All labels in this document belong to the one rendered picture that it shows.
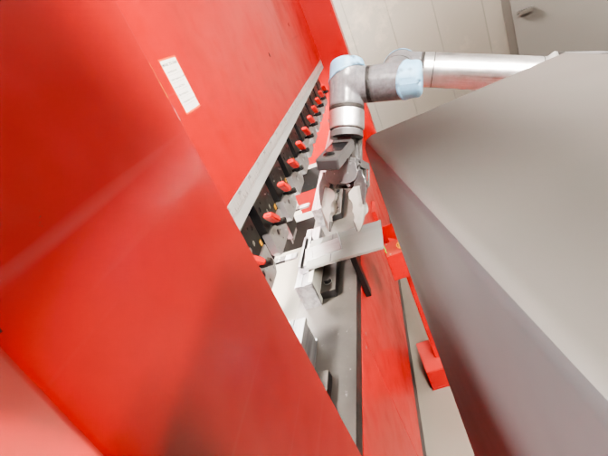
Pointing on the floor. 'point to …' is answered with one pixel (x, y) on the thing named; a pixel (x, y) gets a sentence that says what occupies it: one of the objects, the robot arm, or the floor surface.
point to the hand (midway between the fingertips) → (342, 225)
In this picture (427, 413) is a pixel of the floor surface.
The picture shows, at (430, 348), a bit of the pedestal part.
